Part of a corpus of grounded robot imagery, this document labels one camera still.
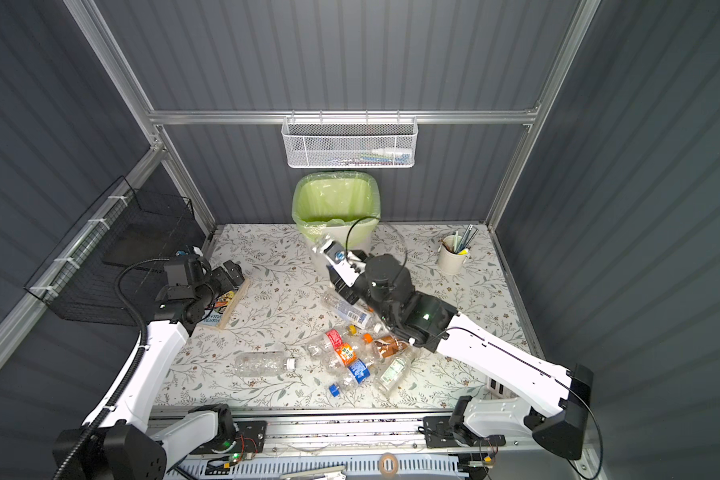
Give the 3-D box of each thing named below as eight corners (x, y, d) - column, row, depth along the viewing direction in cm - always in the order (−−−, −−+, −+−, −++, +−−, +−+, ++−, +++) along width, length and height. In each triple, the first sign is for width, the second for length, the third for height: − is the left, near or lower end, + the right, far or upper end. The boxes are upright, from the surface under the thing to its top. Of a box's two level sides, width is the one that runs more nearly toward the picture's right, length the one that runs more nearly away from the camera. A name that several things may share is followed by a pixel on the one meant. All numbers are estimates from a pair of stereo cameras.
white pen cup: (439, 276, 107) (445, 257, 98) (434, 255, 113) (440, 235, 105) (462, 276, 107) (470, 257, 98) (456, 255, 113) (464, 235, 105)
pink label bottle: (318, 370, 86) (315, 363, 81) (307, 354, 89) (304, 347, 84) (346, 348, 90) (345, 341, 86) (335, 333, 93) (334, 326, 89)
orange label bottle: (343, 369, 84) (342, 365, 81) (335, 351, 87) (334, 346, 85) (377, 352, 87) (377, 348, 85) (368, 335, 90) (368, 331, 88)
